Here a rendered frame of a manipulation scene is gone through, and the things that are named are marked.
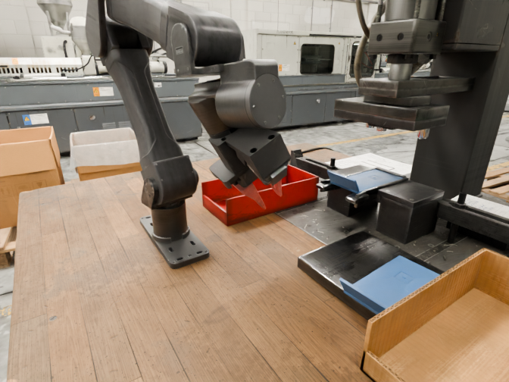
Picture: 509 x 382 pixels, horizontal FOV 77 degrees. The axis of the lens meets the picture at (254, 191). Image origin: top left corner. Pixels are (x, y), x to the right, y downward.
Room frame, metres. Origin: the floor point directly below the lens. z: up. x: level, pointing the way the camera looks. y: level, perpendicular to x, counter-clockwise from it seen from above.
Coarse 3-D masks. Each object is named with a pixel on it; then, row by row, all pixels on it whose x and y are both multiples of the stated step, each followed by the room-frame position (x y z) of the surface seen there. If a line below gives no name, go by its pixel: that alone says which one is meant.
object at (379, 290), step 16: (400, 256) 0.43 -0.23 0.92; (384, 272) 0.39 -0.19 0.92; (416, 272) 0.39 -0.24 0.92; (432, 272) 0.39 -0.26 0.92; (352, 288) 0.33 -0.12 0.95; (368, 288) 0.36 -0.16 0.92; (384, 288) 0.36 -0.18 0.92; (400, 288) 0.36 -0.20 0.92; (416, 288) 0.36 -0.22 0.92; (368, 304) 0.32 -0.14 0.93; (384, 304) 0.33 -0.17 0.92
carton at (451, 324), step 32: (480, 256) 0.37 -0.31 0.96; (448, 288) 0.33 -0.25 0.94; (480, 288) 0.37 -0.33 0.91; (384, 320) 0.26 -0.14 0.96; (416, 320) 0.30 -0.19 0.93; (448, 320) 0.32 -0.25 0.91; (480, 320) 0.32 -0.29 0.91; (384, 352) 0.27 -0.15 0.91; (416, 352) 0.27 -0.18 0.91; (448, 352) 0.27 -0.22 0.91; (480, 352) 0.27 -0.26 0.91
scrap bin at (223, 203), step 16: (288, 176) 0.80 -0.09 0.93; (304, 176) 0.75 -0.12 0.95; (208, 192) 0.68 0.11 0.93; (224, 192) 0.70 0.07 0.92; (240, 192) 0.73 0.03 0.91; (272, 192) 0.64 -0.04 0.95; (288, 192) 0.66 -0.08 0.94; (304, 192) 0.69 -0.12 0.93; (208, 208) 0.65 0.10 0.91; (224, 208) 0.65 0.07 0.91; (240, 208) 0.59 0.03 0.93; (256, 208) 0.61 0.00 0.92; (272, 208) 0.64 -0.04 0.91
